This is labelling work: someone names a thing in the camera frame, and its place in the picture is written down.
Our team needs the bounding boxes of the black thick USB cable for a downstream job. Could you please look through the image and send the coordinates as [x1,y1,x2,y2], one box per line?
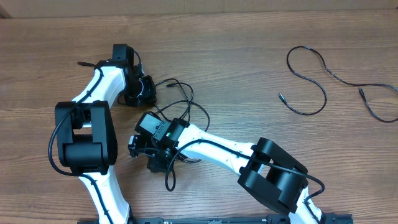
[154,78,211,164]

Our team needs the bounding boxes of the black thin cable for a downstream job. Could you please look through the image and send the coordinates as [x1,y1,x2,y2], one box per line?
[278,45,398,124]

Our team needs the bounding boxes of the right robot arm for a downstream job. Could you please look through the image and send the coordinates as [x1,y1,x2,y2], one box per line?
[127,112,325,223]

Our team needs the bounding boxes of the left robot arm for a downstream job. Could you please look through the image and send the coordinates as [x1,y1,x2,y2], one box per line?
[48,44,156,223]

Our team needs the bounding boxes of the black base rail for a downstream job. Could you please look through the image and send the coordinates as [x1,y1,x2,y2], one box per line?
[77,213,354,224]

